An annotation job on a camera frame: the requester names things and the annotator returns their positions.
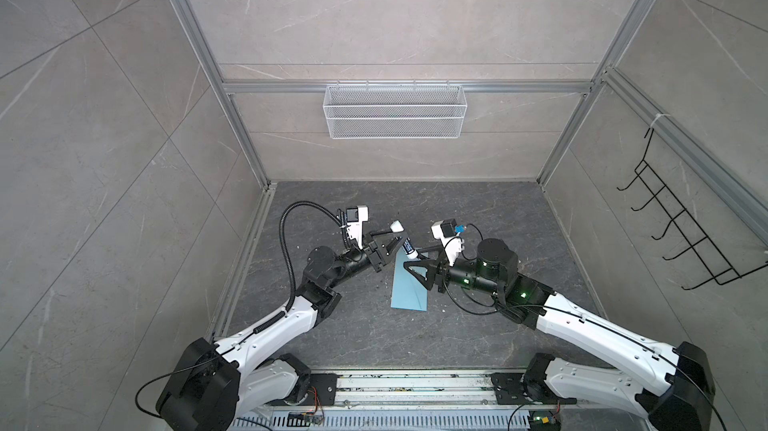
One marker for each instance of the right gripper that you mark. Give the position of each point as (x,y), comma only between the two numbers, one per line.
(442,277)

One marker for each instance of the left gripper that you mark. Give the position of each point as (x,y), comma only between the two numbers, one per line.
(376,253)

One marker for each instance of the glue stick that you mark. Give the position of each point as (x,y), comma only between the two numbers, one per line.
(406,245)

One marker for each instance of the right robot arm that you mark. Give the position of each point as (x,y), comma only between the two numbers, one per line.
(670,386)

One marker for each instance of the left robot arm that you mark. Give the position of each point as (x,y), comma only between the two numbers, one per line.
(214,383)

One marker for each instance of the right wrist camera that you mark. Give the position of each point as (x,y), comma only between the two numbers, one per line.
(449,233)

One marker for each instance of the white wire mesh basket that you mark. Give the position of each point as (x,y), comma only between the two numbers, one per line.
(394,112)

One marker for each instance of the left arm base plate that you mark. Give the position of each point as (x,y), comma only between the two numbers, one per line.
(318,387)

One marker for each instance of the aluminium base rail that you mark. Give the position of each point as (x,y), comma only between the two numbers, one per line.
(430,400)

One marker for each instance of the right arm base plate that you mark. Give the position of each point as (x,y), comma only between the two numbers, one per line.
(518,388)

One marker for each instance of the black wire hook rack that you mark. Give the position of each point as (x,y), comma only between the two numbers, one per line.
(717,267)

